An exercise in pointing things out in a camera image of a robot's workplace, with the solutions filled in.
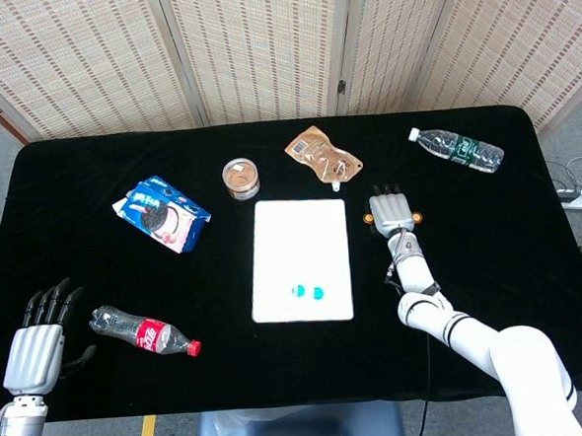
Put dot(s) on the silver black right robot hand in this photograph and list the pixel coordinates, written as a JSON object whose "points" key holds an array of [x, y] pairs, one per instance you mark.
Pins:
{"points": [[392, 212]]}

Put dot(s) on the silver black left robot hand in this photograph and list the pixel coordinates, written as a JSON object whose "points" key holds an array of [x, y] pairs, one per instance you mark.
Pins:
{"points": [[33, 362]]}

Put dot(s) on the orange disc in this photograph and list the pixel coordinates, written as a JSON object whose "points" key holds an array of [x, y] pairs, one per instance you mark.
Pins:
{"points": [[418, 216], [366, 218]]}

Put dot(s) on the cyan disc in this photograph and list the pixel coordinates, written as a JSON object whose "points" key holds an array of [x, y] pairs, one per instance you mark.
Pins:
{"points": [[298, 290], [318, 292]]}

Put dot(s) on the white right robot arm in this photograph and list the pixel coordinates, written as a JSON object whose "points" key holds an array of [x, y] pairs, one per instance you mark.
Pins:
{"points": [[415, 269]]}

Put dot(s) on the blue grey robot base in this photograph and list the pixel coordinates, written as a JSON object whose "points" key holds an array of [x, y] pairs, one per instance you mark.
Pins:
{"points": [[304, 429]]}

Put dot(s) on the white rectangular board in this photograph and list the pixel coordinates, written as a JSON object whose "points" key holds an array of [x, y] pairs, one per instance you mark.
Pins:
{"points": [[297, 237]]}

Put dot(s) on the brown spout pouch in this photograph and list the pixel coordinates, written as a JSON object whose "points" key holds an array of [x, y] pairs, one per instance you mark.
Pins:
{"points": [[322, 157]]}

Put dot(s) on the green label water bottle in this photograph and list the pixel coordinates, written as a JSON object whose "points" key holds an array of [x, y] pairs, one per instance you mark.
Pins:
{"points": [[460, 149]]}

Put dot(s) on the red label cola bottle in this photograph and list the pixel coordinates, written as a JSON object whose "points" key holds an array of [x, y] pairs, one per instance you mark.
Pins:
{"points": [[145, 333]]}

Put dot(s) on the clear plastic snack jar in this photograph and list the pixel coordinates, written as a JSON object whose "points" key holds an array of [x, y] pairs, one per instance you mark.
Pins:
{"points": [[240, 179]]}

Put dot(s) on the woven bamboo screen panel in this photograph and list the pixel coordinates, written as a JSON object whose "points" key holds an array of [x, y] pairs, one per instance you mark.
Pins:
{"points": [[522, 31], [261, 47], [78, 58], [389, 39]]}

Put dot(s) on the black velvet tablecloth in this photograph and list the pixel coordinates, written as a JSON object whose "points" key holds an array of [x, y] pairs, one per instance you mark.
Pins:
{"points": [[72, 192]]}

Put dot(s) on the blue Oreo cookie box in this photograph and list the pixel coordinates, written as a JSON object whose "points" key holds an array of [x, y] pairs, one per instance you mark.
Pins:
{"points": [[162, 216]]}

